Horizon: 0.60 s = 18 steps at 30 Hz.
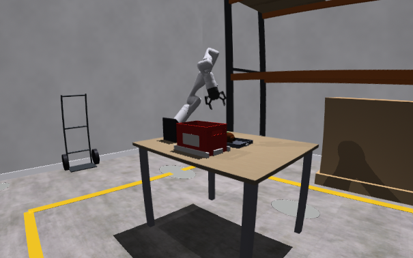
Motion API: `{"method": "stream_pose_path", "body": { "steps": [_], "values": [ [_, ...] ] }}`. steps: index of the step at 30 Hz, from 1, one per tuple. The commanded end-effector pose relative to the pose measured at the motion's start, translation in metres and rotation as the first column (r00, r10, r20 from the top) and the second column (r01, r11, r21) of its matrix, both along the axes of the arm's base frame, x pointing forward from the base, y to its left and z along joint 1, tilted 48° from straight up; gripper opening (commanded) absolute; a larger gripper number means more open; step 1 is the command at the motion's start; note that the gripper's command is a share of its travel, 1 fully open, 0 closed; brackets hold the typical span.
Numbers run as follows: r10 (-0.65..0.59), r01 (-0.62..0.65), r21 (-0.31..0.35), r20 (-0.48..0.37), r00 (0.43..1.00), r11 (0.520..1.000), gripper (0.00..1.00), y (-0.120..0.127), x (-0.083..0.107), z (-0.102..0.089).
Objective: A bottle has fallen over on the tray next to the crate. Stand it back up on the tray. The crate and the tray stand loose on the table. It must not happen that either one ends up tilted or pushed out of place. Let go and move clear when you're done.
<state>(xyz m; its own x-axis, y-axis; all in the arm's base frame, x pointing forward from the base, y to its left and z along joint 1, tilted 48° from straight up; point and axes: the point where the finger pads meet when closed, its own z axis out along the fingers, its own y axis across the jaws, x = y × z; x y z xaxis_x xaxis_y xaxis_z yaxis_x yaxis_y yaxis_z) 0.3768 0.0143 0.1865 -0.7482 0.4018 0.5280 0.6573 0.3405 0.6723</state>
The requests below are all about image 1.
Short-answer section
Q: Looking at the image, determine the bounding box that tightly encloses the brown bottle with green label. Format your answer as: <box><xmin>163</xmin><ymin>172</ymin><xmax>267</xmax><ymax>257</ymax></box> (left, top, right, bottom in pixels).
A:
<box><xmin>227</xmin><ymin>132</ymin><xmax>236</xmax><ymax>143</ymax></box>

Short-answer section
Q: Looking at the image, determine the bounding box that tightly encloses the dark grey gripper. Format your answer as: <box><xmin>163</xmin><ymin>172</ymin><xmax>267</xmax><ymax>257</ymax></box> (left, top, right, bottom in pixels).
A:
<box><xmin>205</xmin><ymin>87</ymin><xmax>226</xmax><ymax>110</ymax></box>

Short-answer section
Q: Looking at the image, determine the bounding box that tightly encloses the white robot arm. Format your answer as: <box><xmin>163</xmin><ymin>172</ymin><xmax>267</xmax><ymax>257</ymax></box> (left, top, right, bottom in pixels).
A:
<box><xmin>174</xmin><ymin>48</ymin><xmax>219</xmax><ymax>123</ymax></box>

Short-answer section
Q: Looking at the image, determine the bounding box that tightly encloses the red divided crate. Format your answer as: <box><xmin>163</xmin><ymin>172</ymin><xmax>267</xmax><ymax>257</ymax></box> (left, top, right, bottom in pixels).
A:
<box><xmin>176</xmin><ymin>121</ymin><xmax>227</xmax><ymax>156</ymax></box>

